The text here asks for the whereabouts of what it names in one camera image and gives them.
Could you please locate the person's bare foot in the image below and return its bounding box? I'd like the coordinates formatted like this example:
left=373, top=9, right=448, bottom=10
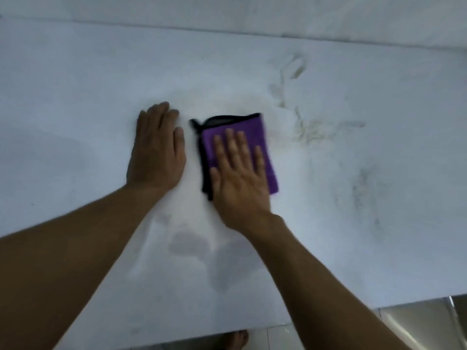
left=215, top=329, right=250, bottom=350

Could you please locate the grey metal cabinet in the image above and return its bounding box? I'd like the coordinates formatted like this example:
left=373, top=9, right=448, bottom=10
left=379, top=295, right=467, bottom=350

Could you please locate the person's right hand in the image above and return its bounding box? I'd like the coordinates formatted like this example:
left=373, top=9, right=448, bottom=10
left=209, top=128, right=284, bottom=236

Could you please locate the person's left hand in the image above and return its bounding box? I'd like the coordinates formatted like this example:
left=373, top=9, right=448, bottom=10
left=126, top=102, right=187, bottom=192

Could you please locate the person's left forearm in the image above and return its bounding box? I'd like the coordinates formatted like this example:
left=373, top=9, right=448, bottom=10
left=0, top=182, right=173, bottom=350

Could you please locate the purple black-edged cleaning cloth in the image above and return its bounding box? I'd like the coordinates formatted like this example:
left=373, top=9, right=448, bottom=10
left=189, top=113, right=280, bottom=202

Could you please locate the person's right forearm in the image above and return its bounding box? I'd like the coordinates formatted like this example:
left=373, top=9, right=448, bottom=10
left=241, top=215, right=413, bottom=350

